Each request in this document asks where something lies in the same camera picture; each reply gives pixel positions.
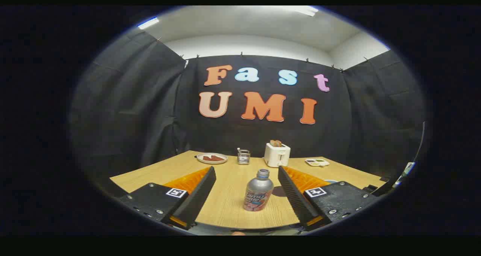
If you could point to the dark round coaster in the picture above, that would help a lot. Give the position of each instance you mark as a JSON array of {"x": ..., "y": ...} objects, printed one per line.
[{"x": 280, "y": 191}]

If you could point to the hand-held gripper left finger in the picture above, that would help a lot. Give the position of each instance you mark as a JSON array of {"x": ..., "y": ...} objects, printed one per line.
[{"x": 199, "y": 199}]

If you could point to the silver juice bottle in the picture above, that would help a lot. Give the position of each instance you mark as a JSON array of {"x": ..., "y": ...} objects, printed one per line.
[{"x": 258, "y": 190}]

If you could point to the white compartment tray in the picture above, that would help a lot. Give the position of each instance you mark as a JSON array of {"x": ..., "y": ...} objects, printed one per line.
[{"x": 316, "y": 162}]

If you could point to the wooden table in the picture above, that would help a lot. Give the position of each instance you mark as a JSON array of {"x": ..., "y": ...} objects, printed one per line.
[{"x": 225, "y": 181}]

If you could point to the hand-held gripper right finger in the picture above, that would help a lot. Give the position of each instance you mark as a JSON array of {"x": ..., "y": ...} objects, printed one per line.
[{"x": 295, "y": 199}]

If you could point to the black stand base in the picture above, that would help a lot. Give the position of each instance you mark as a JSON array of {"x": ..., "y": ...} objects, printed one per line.
[{"x": 381, "y": 188}]

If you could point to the toast slices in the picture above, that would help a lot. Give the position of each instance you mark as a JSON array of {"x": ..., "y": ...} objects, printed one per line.
[{"x": 276, "y": 143}]

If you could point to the white cup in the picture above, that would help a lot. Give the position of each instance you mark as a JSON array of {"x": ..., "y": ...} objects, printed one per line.
[{"x": 330, "y": 181}]

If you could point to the white toaster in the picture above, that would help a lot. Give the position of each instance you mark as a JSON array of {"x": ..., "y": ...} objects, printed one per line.
[{"x": 276, "y": 156}]

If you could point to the ceiling light panel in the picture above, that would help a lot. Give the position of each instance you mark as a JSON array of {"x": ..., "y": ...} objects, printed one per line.
[
  {"x": 148, "y": 23},
  {"x": 305, "y": 10}
]

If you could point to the black backdrop cloth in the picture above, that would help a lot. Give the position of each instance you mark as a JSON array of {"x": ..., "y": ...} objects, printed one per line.
[{"x": 131, "y": 117}]

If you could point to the white device on stand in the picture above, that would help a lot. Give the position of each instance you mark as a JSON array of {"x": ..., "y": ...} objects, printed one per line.
[{"x": 406, "y": 171}]

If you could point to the white oval plate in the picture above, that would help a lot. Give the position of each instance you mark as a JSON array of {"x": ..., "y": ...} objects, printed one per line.
[{"x": 222, "y": 159}]

